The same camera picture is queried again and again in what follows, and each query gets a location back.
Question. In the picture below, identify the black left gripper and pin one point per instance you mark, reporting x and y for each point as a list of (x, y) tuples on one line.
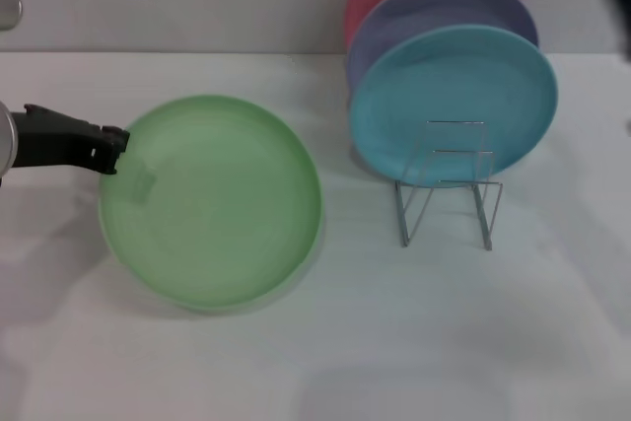
[(49, 140)]

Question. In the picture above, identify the purple plastic plate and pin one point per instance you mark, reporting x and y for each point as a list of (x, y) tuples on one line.
[(443, 7)]

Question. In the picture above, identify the teal plastic plate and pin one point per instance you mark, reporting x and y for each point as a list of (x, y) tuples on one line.
[(443, 86)]

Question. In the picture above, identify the green plastic plate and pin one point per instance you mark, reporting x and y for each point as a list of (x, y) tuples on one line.
[(217, 214)]

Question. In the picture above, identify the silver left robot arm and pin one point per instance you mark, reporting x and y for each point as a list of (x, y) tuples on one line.
[(6, 140)]

